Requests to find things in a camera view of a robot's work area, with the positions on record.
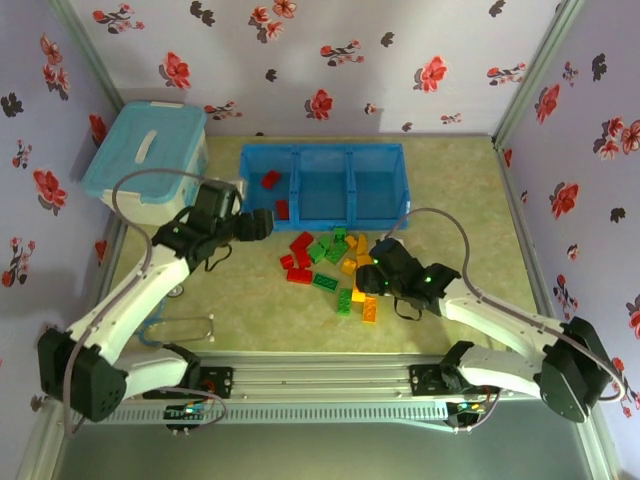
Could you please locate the blue three-compartment bin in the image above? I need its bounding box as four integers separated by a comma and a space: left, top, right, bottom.
238, 143, 414, 234

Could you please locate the white storage box blue lid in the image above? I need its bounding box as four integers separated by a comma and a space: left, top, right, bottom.
81, 101, 210, 230

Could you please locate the clear bag with blue tubing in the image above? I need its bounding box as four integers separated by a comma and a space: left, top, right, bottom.
138, 319, 166, 349

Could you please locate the grey right arm cable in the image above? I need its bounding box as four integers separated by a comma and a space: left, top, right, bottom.
384, 207, 626, 434

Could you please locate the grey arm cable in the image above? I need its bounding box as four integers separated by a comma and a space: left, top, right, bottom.
384, 207, 626, 434
59, 168, 241, 440

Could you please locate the grey left arm cable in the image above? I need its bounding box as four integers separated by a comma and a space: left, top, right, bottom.
59, 168, 241, 440

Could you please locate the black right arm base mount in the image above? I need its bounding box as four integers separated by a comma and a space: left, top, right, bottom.
408, 363, 446, 399

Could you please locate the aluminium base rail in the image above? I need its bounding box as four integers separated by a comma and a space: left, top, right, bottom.
119, 352, 546, 401

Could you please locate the perforated grey cable duct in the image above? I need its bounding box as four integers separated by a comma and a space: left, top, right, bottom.
112, 403, 449, 425

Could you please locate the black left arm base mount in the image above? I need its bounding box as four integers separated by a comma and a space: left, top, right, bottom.
197, 366, 235, 401

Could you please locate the aluminium corner post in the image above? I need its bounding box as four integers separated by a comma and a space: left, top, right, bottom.
492, 0, 586, 151

